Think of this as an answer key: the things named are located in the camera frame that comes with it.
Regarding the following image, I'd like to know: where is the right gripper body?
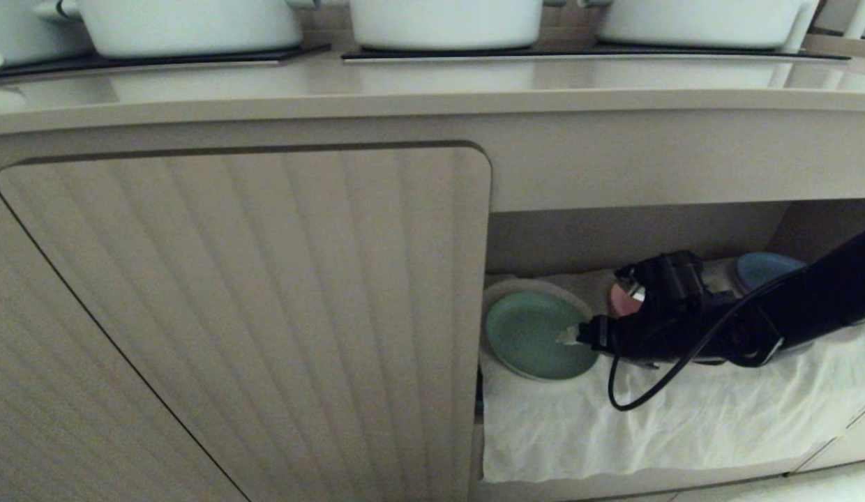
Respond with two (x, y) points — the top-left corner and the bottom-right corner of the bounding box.
(589, 309), (714, 368)

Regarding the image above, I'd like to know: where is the green plate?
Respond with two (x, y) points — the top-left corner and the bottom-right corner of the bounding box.
(486, 291), (601, 382)

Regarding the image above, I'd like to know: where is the pink plate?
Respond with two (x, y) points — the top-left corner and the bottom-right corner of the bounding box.
(608, 281), (645, 319)

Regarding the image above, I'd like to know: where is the beige plate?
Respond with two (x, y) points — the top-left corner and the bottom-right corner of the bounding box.
(481, 278), (595, 370)

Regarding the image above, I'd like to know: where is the blue plate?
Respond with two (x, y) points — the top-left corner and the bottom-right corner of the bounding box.
(736, 252), (809, 293)

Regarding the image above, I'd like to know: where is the white cloth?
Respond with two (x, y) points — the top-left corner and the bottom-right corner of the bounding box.
(479, 268), (865, 484)

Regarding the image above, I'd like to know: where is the black cooktop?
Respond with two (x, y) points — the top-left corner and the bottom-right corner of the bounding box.
(0, 44), (333, 82)
(341, 44), (852, 63)

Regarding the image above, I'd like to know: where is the beige ribbed cabinet door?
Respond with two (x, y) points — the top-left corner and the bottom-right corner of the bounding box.
(0, 166), (250, 502)
(0, 142), (492, 502)

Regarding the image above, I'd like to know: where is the white pot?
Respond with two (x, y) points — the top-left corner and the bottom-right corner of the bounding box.
(578, 0), (821, 52)
(348, 0), (546, 52)
(33, 0), (323, 59)
(0, 0), (93, 68)

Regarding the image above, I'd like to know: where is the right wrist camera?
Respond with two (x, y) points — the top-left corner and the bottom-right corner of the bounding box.
(614, 250), (707, 316)

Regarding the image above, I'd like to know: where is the black cable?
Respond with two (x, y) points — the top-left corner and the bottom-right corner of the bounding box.
(607, 273), (803, 412)

